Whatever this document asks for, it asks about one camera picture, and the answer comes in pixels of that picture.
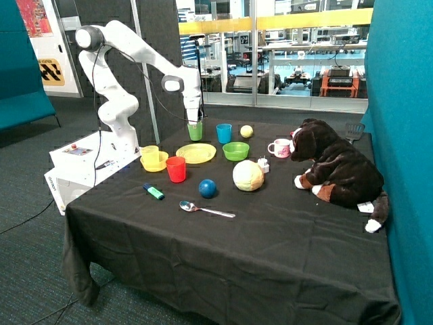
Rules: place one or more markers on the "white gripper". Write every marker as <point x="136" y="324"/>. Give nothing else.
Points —
<point x="193" y="108"/>

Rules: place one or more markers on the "green plastic cup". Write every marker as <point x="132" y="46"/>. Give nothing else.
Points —
<point x="195" y="134"/>

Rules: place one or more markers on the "yellow plastic cup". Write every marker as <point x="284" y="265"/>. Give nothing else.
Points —
<point x="150" y="154"/>

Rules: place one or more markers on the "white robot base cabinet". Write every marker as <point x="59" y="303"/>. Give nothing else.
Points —
<point x="74" y="172"/>

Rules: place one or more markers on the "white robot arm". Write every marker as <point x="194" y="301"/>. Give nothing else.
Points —
<point x="107" y="56"/>

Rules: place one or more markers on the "yellow plastic plate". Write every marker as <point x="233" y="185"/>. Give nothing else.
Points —
<point x="197" y="153"/>

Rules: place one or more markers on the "blue plastic cup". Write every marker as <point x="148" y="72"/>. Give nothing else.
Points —
<point x="223" y="132"/>

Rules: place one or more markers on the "red plastic cup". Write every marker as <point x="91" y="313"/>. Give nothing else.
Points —
<point x="176" y="167"/>

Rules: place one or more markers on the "green plastic bowl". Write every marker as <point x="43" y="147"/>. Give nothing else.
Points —
<point x="236" y="151"/>

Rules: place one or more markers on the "small yellow ball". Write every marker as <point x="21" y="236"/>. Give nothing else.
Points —
<point x="246" y="131"/>

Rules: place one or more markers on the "yellow plastic bowl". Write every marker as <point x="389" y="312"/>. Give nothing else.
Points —
<point x="155" y="165"/>

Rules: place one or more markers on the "blue ball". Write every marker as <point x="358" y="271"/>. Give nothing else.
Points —
<point x="207" y="188"/>

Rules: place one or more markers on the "plush cabbage toy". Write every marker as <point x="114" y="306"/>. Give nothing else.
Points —
<point x="248" y="176"/>

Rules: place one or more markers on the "green blue highlighter marker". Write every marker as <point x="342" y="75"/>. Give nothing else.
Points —
<point x="153" y="191"/>

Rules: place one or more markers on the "white power adapter plug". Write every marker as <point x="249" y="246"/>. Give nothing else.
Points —
<point x="264" y="164"/>

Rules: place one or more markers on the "metal spoon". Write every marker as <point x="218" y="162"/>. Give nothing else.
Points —
<point x="191" y="207"/>

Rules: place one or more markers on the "black marker pen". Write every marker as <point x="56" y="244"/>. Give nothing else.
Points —
<point x="104" y="165"/>

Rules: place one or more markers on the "pink mug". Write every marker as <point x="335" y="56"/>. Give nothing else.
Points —
<point x="280" y="148"/>

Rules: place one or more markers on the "black tablecloth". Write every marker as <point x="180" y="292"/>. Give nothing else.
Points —
<point x="285" y="258"/>

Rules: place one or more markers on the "yellow black sign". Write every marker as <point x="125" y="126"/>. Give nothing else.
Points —
<point x="51" y="72"/>

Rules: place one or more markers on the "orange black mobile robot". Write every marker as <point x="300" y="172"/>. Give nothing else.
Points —
<point x="339" y="81"/>

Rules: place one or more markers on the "brown plush dog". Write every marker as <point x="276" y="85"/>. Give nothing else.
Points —
<point x="340" y="174"/>

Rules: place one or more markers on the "teal sofa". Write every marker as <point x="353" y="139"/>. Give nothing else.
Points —
<point x="23" y="98"/>

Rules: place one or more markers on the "red wall poster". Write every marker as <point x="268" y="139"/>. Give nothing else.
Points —
<point x="35" y="18"/>

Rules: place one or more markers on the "teal partition wall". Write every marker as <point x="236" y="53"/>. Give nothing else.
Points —
<point x="398" y="64"/>

